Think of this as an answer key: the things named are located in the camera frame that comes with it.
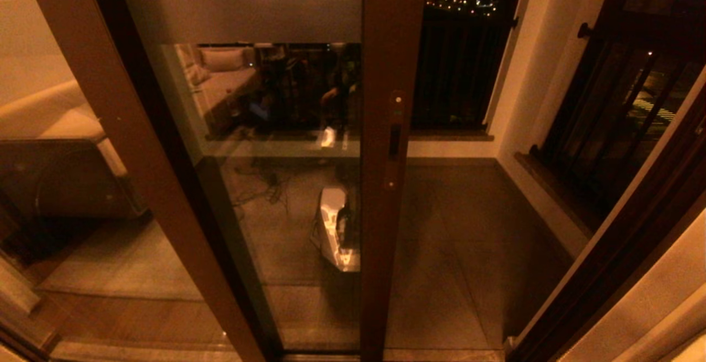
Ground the brown framed sliding glass door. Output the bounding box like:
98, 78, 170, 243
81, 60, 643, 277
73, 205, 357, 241
110, 0, 430, 362

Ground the brown framed fixed glass panel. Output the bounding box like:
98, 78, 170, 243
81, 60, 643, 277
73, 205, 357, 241
0, 0, 285, 362

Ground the dark brown door jamb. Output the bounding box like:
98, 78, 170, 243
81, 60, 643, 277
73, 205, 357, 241
505, 72, 706, 362

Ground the dark front-load washing machine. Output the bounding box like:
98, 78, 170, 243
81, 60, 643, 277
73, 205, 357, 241
0, 140, 147, 247

